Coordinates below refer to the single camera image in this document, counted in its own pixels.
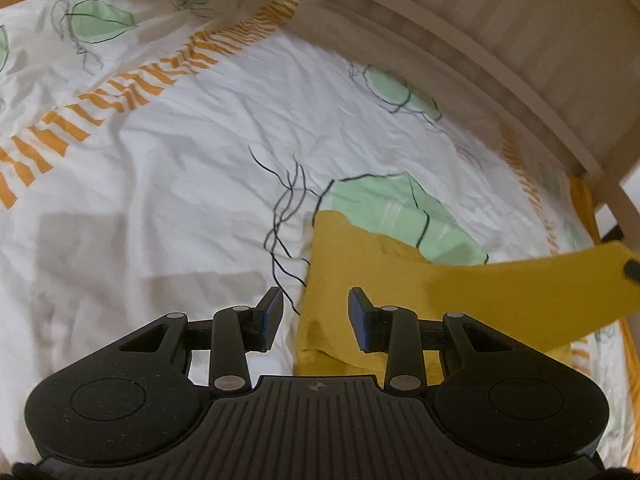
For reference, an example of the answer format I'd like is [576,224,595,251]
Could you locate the wooden bed frame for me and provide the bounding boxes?
[190,0,640,248]

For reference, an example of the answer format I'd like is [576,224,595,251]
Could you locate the white patterned bed sheet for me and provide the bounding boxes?
[0,0,640,401]

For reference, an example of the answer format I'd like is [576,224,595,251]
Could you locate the white printed bed cover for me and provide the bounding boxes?
[0,0,632,471]

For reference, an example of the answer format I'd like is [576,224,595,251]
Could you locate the mustard yellow knit sweater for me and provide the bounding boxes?
[294,210,637,377]

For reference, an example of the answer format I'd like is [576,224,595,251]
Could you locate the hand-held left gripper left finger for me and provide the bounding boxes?
[119,287,285,394]

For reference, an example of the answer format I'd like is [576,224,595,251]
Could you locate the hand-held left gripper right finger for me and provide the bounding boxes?
[348,287,517,394]

